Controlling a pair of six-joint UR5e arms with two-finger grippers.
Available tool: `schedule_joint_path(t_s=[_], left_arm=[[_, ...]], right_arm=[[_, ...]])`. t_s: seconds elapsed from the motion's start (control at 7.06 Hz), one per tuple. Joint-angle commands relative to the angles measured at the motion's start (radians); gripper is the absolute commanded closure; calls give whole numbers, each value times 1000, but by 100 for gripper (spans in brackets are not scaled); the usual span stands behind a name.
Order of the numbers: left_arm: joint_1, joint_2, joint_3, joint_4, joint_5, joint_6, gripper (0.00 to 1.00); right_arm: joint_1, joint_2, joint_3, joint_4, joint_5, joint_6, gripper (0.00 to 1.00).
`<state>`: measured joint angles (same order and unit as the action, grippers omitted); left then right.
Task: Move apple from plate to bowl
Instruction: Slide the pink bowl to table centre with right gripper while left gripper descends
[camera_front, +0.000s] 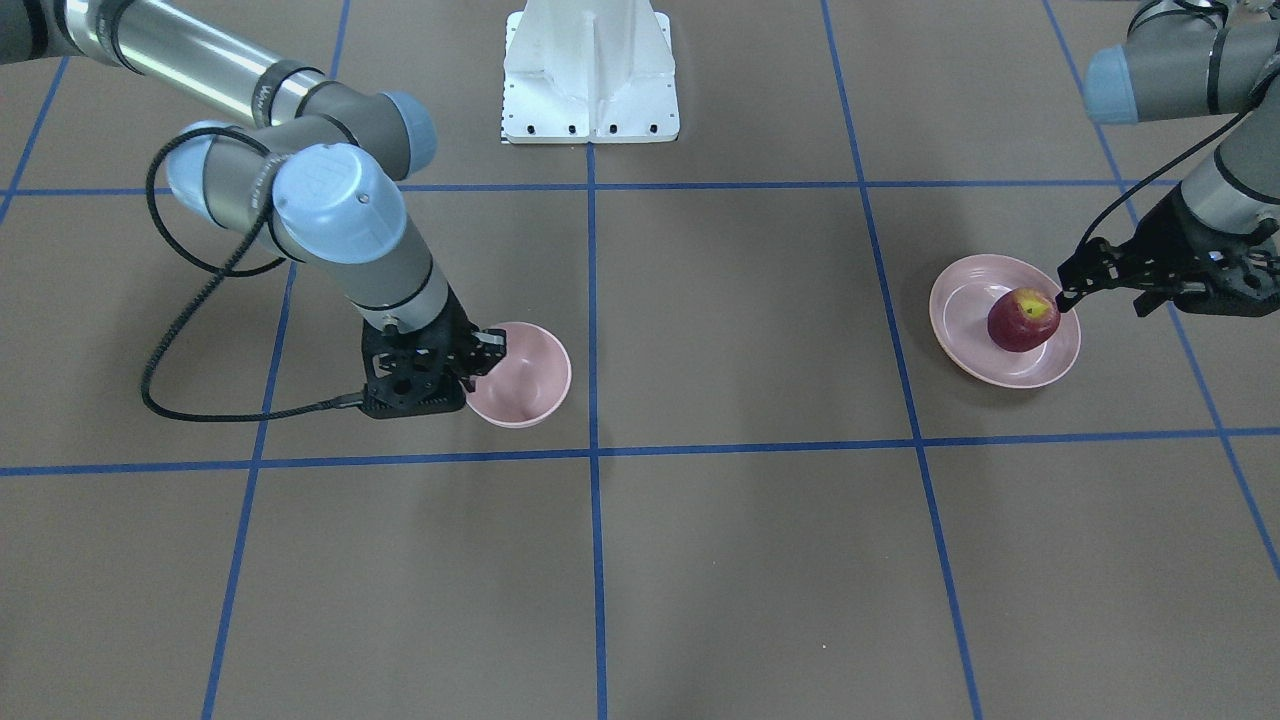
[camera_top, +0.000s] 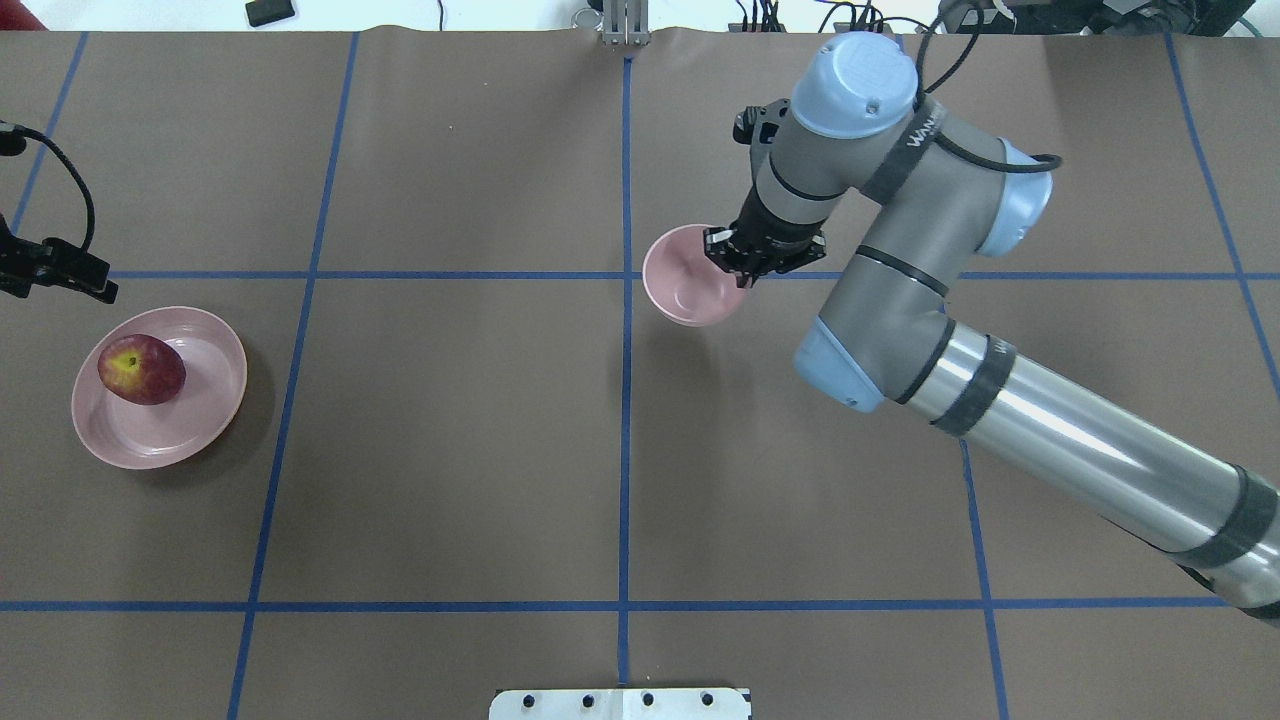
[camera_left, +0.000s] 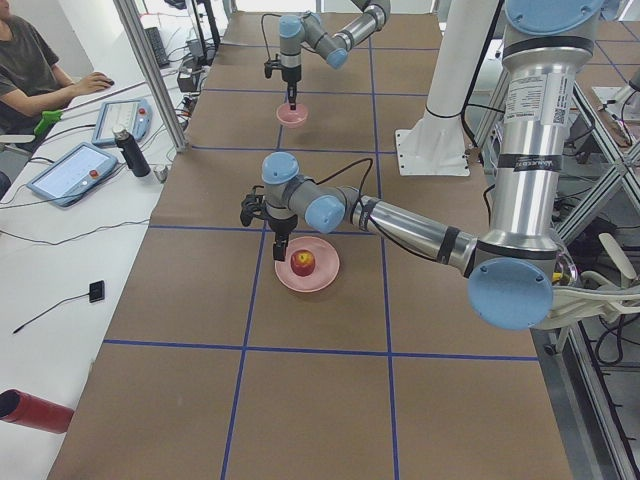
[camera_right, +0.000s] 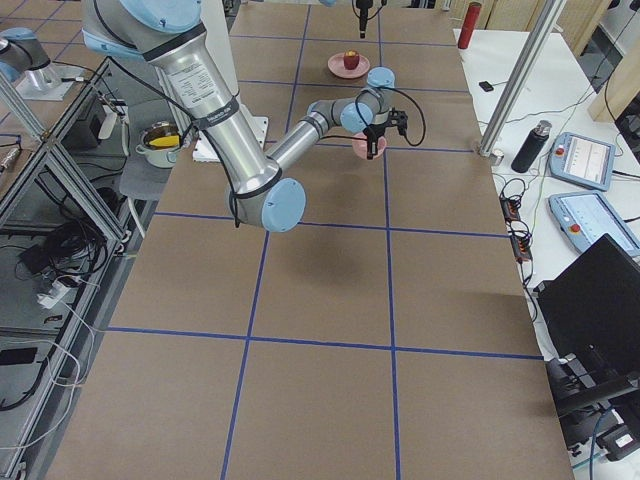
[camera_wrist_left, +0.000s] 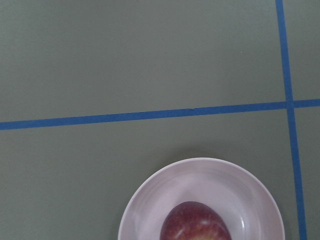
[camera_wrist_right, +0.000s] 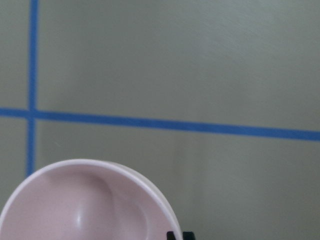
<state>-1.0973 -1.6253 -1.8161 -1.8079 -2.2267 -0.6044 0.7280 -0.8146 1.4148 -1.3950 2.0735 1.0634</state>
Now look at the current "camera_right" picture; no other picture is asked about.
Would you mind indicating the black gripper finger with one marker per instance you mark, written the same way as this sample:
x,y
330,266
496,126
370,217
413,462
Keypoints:
x,y
371,143

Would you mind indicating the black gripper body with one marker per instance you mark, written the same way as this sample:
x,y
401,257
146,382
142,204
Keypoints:
x,y
371,133

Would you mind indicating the red apple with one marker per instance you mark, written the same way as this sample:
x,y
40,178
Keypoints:
x,y
351,60

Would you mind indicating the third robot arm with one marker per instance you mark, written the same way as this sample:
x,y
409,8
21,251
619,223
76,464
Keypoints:
x,y
23,57

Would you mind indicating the pink bowl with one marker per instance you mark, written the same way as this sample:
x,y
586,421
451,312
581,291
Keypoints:
x,y
359,143

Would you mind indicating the pink plate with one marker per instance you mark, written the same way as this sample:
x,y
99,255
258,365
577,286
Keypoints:
x,y
335,66

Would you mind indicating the small black box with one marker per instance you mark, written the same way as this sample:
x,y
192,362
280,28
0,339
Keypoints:
x,y
486,86

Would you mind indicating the red bottle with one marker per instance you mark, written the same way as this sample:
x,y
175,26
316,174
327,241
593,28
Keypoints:
x,y
469,23

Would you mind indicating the black bottle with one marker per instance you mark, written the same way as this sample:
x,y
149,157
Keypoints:
x,y
531,147

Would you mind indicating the black power strip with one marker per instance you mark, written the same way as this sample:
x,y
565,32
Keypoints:
x,y
519,233

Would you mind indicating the blue teach pendant far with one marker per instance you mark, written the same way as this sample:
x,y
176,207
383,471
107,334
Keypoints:
x,y
582,161

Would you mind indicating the blue teach pendant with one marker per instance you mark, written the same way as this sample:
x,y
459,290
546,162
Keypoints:
x,y
584,217
582,161

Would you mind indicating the white enamel pot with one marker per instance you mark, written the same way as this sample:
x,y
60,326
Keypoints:
x,y
159,144

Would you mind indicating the blue teach pendant near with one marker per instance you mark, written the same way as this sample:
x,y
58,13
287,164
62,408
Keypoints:
x,y
584,217

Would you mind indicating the black laptop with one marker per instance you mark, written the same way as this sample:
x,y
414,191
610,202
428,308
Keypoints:
x,y
594,302

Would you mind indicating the aluminium frame post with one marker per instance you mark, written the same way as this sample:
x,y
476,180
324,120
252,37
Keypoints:
x,y
525,62

